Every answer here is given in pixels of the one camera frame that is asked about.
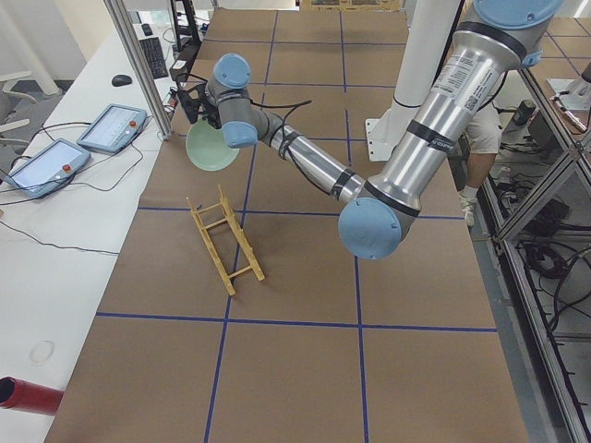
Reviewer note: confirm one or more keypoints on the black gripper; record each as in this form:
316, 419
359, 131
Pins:
213, 121

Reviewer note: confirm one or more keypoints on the light green plate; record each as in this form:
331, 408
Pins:
207, 149

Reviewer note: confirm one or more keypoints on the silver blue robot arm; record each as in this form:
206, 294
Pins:
495, 37

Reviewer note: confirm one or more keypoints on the black keyboard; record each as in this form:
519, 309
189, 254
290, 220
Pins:
153, 52

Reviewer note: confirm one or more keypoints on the far teach pendant tablet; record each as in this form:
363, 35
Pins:
113, 129

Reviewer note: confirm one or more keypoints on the teach pendant tablet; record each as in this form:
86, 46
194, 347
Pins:
49, 169
113, 129

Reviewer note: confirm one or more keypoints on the black computer mouse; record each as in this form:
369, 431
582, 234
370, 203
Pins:
121, 80

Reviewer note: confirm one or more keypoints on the wooden dish rack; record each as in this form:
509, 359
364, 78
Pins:
225, 240

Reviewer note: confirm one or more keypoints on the near teach pendant tablet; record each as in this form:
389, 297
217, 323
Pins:
49, 169

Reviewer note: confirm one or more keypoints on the person in beige clothes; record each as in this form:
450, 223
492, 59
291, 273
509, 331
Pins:
484, 134

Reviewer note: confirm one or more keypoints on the red cylinder tube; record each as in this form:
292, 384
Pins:
24, 396

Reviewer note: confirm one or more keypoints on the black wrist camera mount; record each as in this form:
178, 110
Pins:
192, 101

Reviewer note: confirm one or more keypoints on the aluminium frame post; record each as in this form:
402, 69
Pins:
124, 27

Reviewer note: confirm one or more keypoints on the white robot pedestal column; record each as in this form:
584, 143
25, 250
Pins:
430, 27

